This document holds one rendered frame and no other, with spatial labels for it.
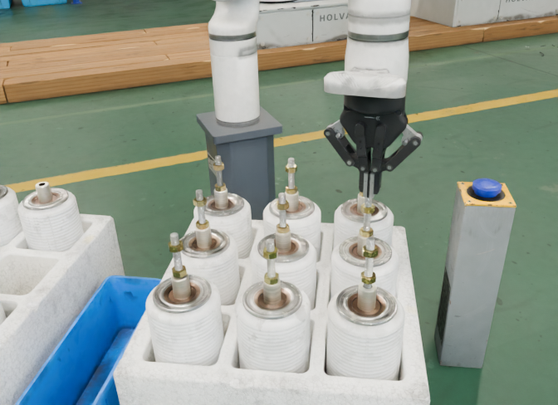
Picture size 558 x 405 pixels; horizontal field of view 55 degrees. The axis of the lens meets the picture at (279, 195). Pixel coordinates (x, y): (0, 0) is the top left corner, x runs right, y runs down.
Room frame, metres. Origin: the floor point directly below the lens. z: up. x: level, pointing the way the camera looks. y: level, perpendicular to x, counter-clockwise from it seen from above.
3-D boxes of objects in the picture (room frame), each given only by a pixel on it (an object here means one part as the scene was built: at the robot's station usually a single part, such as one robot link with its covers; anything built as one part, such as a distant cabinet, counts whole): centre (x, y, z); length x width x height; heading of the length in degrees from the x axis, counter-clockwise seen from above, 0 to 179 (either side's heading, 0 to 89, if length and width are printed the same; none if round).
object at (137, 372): (0.66, 0.00, 0.09); 0.39 x 0.39 x 0.18; 82
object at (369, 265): (0.53, -0.10, 0.31); 0.01 x 0.01 x 0.08
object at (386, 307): (0.53, -0.10, 0.25); 0.08 x 0.08 x 0.01
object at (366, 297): (0.53, -0.10, 0.26); 0.02 x 0.02 x 0.03
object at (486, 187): (0.69, -0.30, 0.32); 0.04 x 0.04 x 0.02
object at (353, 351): (0.53, -0.10, 0.16); 0.10 x 0.10 x 0.18
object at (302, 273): (0.66, 0.00, 0.16); 0.10 x 0.10 x 0.18
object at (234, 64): (1.07, 0.08, 0.39); 0.09 x 0.09 x 0.17; 21
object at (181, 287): (0.56, 0.13, 0.26); 0.02 x 0.02 x 0.03
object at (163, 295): (0.56, 0.13, 0.25); 0.08 x 0.08 x 0.01
